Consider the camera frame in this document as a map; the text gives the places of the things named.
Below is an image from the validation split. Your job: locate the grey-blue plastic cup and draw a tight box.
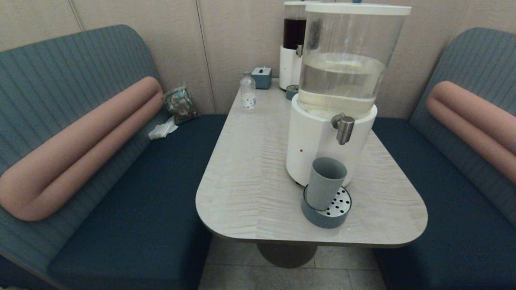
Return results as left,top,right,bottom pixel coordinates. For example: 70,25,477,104
306,157,348,211

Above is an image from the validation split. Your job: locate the clear water drink dispenser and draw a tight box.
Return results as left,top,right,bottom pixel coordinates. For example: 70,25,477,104
286,2,412,187

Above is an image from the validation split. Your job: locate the dark juice drink dispenser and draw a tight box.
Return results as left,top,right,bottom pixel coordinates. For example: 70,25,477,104
279,1,312,91

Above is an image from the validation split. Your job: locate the light wood table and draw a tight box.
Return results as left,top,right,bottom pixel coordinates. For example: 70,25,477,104
196,78,428,269

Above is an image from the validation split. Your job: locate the small clear plastic bottle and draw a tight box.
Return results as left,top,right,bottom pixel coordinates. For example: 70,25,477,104
240,72,256,112

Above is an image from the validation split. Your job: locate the blue tissue box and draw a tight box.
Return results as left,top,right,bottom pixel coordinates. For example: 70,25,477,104
251,67,273,90

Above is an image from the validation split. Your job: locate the crumpled snack bag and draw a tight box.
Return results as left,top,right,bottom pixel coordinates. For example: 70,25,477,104
162,85,200,125

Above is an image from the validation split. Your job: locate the white crumpled tissue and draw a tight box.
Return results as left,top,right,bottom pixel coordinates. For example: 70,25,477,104
148,117,179,140

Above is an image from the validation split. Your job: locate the blue upholstered booth bench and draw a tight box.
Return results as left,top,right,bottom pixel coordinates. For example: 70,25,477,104
370,27,516,290
0,25,229,290

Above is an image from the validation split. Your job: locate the pink bolster cushion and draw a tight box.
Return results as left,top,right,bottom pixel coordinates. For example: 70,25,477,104
426,81,516,186
0,76,164,222

